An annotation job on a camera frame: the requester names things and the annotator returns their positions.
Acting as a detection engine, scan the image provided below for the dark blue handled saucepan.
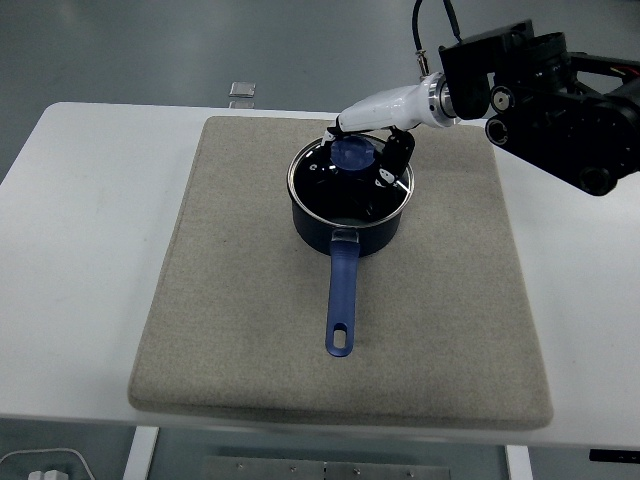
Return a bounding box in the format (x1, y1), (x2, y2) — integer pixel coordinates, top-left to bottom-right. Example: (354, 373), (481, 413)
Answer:
(289, 187), (405, 358)

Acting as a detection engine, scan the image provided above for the grey metal plate with screws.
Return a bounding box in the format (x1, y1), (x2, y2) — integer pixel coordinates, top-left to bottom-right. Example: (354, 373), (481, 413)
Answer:
(202, 454), (451, 480)

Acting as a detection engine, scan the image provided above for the black bar under table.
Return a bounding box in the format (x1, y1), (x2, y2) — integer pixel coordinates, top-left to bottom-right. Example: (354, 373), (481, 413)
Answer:
(588, 448), (640, 462)

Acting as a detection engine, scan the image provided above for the beige fabric mat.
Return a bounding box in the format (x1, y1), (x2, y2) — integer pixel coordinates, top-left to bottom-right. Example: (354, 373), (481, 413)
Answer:
(127, 115), (555, 431)

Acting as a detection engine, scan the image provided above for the glass lid with blue knob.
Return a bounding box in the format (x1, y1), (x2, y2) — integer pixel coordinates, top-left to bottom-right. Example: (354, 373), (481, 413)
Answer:
(285, 131), (417, 229)

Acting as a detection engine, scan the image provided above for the white table leg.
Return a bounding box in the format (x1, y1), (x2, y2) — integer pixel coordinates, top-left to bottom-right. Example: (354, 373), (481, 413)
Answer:
(504, 444), (532, 480)
(122, 427), (160, 480)

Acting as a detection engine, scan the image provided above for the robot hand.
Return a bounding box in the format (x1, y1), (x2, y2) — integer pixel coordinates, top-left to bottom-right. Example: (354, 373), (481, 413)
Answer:
(322, 78), (436, 192)

